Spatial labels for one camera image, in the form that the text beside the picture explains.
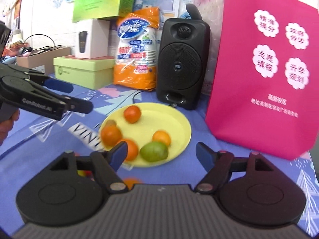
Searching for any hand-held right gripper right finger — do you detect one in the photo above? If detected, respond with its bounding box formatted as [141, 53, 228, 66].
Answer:
[195, 142, 275, 194]

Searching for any orange paper cup package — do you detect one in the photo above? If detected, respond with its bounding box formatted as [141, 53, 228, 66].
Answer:
[113, 7, 161, 91]

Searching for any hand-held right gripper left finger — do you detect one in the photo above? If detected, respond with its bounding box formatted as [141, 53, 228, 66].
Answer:
[50, 141, 129, 194]

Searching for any green box on top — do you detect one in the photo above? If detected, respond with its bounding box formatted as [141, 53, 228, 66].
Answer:
[72, 0, 137, 24]

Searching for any person's left hand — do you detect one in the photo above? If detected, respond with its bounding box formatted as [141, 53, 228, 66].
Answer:
[0, 109, 21, 146]

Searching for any black speaker cable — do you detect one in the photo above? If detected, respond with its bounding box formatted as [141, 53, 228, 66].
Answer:
[133, 90, 150, 104]

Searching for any green mango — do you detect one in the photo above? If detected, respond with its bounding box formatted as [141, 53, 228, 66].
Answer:
[140, 141, 169, 162]

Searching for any pink tote bag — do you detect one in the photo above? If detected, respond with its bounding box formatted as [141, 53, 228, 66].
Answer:
[205, 0, 319, 161]

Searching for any purple printed tablecloth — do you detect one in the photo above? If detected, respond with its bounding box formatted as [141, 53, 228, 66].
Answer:
[0, 73, 317, 229]

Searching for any white box with cup picture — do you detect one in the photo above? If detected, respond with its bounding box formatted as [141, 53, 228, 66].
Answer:
[75, 19, 111, 60]

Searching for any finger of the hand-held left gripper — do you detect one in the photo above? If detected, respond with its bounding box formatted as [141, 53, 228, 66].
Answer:
[62, 96, 94, 114]
[37, 76, 74, 93]

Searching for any yellow red fruit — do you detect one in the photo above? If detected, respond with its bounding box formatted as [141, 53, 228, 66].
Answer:
[77, 170, 94, 180]

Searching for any yellow plate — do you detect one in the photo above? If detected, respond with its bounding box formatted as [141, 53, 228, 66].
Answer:
[100, 103, 192, 168]

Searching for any light green box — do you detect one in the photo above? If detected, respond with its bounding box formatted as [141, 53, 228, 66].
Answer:
[53, 55, 116, 89]

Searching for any cardboard box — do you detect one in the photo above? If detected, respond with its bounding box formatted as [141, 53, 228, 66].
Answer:
[16, 47, 73, 75]

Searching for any black speaker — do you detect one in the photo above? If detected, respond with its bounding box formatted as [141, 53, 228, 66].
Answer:
[156, 18, 211, 110]

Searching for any small orange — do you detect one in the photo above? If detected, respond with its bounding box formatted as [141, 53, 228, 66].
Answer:
[152, 130, 172, 147]

